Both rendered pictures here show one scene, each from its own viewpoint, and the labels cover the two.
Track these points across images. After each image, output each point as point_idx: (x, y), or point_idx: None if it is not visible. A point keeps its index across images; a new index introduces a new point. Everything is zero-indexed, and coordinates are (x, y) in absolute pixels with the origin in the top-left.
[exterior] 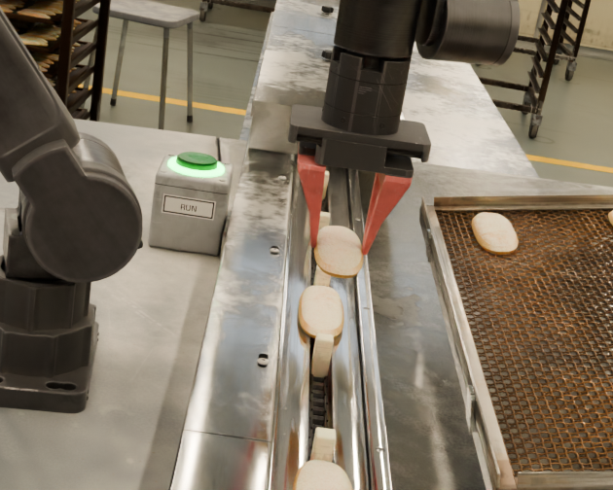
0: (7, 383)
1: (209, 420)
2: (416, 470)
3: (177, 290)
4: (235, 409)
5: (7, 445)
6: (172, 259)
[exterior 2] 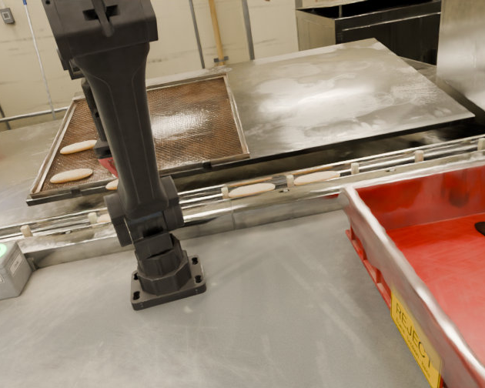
0: (199, 272)
1: (223, 210)
2: None
3: (76, 272)
4: (214, 208)
5: (231, 269)
6: (36, 284)
